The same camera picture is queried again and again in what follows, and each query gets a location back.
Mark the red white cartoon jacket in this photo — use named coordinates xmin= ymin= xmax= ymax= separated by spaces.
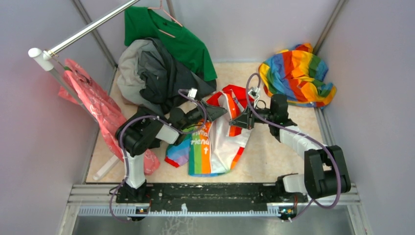
xmin=164 ymin=85 xmax=251 ymax=177

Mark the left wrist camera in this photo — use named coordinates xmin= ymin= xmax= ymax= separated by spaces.
xmin=187 ymin=88 xmax=198 ymax=100

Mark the green t-shirt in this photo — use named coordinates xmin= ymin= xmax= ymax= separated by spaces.
xmin=124 ymin=6 xmax=218 ymax=81

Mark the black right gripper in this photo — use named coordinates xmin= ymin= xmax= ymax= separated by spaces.
xmin=230 ymin=101 xmax=275 ymax=130

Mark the silver clothes rail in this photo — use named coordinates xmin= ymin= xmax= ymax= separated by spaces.
xmin=28 ymin=0 xmax=138 ymax=110

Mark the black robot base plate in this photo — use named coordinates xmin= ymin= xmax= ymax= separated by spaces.
xmin=115 ymin=183 xmax=308 ymax=212

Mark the aluminium frame rail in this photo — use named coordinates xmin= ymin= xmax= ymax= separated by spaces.
xmin=58 ymin=107 xmax=370 ymax=235

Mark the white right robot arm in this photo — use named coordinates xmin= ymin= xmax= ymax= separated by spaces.
xmin=229 ymin=94 xmax=351 ymax=202

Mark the rainbow striped garment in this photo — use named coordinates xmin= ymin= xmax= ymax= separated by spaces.
xmin=258 ymin=43 xmax=337 ymax=109

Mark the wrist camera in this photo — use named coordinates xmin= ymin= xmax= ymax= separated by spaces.
xmin=248 ymin=87 xmax=260 ymax=103
xmin=187 ymin=88 xmax=198 ymax=100

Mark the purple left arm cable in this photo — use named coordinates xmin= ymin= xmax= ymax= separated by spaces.
xmin=109 ymin=89 xmax=208 ymax=223

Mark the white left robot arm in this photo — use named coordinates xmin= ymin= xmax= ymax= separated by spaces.
xmin=115 ymin=100 xmax=227 ymax=203

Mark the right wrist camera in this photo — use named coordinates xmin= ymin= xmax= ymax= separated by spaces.
xmin=248 ymin=87 xmax=260 ymax=103

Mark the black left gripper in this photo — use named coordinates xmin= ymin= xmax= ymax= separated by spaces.
xmin=180 ymin=98 xmax=228 ymax=131

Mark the pink patterned garment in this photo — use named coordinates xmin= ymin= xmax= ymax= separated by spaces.
xmin=58 ymin=58 xmax=161 ymax=176

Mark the pink clothes hanger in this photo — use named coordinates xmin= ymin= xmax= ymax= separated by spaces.
xmin=148 ymin=0 xmax=183 ymax=27

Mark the dark grey jacket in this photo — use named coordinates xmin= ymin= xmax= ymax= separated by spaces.
xmin=116 ymin=38 xmax=217 ymax=115

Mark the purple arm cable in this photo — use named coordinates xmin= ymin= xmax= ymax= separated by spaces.
xmin=109 ymin=89 xmax=208 ymax=223
xmin=245 ymin=72 xmax=342 ymax=222

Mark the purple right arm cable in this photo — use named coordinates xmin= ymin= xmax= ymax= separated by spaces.
xmin=245 ymin=72 xmax=342 ymax=222

